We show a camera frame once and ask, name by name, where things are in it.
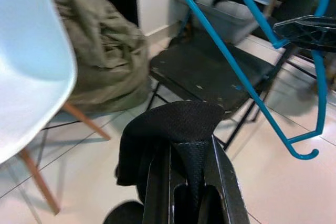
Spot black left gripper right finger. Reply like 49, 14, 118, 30
202, 134, 250, 224

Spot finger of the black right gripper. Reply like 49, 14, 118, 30
272, 15, 336, 51

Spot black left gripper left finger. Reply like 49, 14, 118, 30
141, 140, 194, 224

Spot blue clothes hanger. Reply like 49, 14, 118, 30
165, 0, 331, 159

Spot navy T-shirt white lettering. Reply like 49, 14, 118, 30
115, 100, 226, 209

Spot black folding chair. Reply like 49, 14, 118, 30
149, 31, 318, 151

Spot olive green cloth sack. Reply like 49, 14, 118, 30
48, 0, 152, 114

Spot white shell chair wooden legs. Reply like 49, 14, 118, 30
0, 0, 111, 216

